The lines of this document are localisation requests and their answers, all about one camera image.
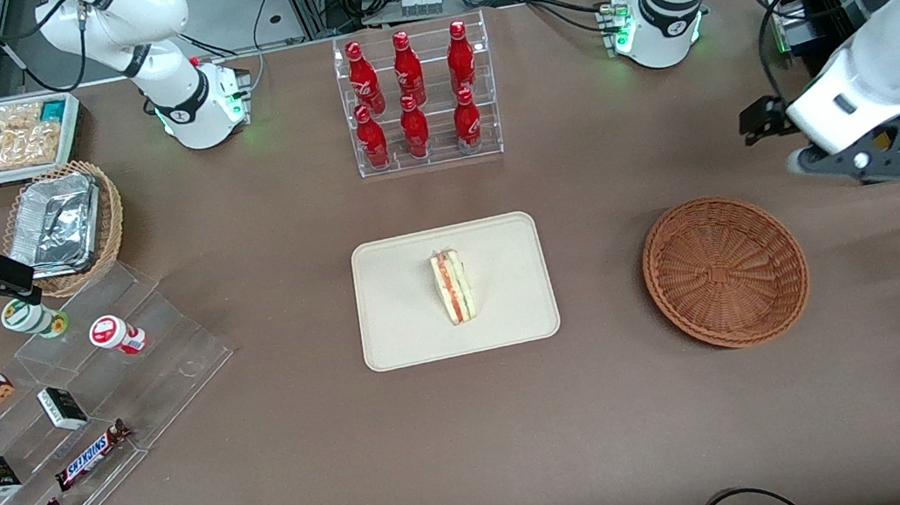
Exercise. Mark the white power strip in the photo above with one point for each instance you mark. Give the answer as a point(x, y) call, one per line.
point(420, 5)

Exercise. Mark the red cola bottle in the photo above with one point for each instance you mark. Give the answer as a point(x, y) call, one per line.
point(407, 69)
point(460, 57)
point(373, 140)
point(414, 130)
point(364, 79)
point(467, 122)

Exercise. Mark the large clear cracker bag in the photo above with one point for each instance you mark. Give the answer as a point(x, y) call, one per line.
point(17, 148)

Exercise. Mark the brown round wicker basket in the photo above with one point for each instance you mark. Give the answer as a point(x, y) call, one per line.
point(726, 271)

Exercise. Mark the small clear cracker bag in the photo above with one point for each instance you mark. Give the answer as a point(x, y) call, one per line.
point(17, 115)

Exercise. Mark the light wicker basket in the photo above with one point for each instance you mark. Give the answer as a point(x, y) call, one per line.
point(108, 230)

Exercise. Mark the red lid yogurt cup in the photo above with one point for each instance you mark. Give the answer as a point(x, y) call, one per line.
point(109, 332)

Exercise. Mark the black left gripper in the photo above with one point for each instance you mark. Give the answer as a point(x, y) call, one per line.
point(762, 117)

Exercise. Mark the clear acrylic stepped display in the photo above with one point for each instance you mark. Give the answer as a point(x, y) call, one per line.
point(165, 354)

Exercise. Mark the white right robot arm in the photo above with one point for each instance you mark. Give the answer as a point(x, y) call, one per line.
point(172, 89)

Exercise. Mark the white plastic snack bin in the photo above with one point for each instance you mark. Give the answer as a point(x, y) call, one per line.
point(8, 176)

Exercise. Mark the triangle sandwich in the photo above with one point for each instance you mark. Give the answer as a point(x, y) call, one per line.
point(453, 287)

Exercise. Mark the beige plastic tray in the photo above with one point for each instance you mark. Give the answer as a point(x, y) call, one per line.
point(405, 311)

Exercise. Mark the clear acrylic bottle rack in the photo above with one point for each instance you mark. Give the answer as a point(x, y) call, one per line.
point(443, 153)

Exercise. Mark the aluminium foil tray stack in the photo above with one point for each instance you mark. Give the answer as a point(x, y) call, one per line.
point(54, 224)

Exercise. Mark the green lid yogurt cup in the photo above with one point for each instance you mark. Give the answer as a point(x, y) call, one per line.
point(27, 316)

